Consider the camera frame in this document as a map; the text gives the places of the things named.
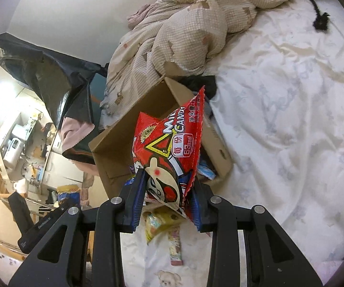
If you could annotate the blue green snack bag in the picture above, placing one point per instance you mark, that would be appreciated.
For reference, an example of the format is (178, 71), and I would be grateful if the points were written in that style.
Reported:
(207, 170)

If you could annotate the pink fabric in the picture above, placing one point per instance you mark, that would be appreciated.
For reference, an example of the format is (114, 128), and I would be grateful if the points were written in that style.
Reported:
(76, 131)

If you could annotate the brown cardboard box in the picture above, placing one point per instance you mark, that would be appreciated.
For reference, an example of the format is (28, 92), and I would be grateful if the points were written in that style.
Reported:
(112, 155)

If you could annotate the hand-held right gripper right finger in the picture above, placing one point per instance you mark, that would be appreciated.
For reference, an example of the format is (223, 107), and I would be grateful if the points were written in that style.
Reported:
(197, 209)

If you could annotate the black cloth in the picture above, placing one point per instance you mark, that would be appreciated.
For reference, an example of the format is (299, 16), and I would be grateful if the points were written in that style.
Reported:
(202, 83)

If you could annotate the light pink cloth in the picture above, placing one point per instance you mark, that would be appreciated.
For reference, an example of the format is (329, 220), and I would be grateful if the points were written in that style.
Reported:
(333, 273)

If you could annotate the red cartoon candy bag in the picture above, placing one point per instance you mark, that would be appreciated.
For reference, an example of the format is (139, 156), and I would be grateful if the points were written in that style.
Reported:
(172, 143)

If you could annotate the blue yellow bag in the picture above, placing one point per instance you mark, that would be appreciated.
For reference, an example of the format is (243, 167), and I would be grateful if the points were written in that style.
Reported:
(67, 192)

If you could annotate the white floral bed sheet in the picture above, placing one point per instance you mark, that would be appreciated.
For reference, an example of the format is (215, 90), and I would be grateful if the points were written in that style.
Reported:
(279, 125)

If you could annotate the pink pillow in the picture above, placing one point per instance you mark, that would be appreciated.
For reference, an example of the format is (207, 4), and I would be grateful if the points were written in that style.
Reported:
(139, 16)

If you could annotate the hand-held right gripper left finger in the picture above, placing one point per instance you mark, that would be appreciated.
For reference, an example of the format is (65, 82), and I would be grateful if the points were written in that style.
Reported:
(139, 197)

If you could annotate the blue cookie bag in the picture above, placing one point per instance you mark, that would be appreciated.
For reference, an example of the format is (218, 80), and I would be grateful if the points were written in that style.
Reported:
(130, 179)

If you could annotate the yellow green snack bag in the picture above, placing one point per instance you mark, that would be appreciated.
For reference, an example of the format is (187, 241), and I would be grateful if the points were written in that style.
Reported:
(160, 224)

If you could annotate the beige checkered quilt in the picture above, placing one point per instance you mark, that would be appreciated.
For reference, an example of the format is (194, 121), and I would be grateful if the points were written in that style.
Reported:
(190, 21)

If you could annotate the pink stick packet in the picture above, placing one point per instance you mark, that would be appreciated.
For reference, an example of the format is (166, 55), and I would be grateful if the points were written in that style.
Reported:
(175, 248)

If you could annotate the black plastic bag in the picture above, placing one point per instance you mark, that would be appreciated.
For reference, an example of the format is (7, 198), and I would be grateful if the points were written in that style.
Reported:
(40, 68)

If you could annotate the white rice cooker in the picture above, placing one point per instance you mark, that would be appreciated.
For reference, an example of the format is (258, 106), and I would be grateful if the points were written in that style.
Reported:
(13, 149)

